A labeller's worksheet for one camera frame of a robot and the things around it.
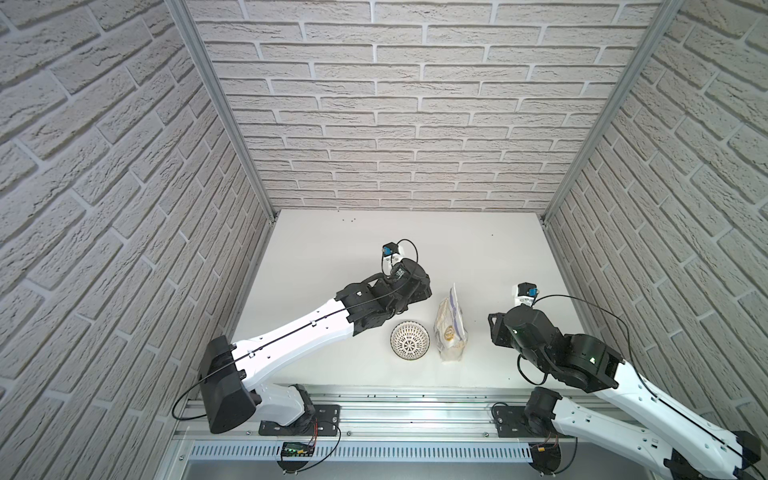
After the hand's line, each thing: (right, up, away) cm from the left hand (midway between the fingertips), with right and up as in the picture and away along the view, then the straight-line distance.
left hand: (422, 270), depth 74 cm
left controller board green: (-31, -44, -2) cm, 54 cm away
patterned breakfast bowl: (-2, -22, +13) cm, 26 cm away
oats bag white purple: (+7, -15, +2) cm, 17 cm away
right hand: (+16, -12, -3) cm, 20 cm away
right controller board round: (+29, -45, -4) cm, 53 cm away
